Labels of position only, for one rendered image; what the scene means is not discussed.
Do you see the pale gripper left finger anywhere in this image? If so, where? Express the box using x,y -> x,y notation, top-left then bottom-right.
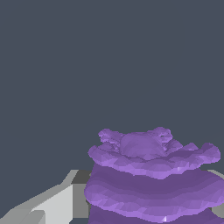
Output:
0,169 -> 93,224

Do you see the purple layered lumpy object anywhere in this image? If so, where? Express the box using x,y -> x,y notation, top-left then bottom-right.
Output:
83,126 -> 224,224

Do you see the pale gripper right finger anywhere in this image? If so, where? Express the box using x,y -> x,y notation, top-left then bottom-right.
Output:
207,169 -> 224,219

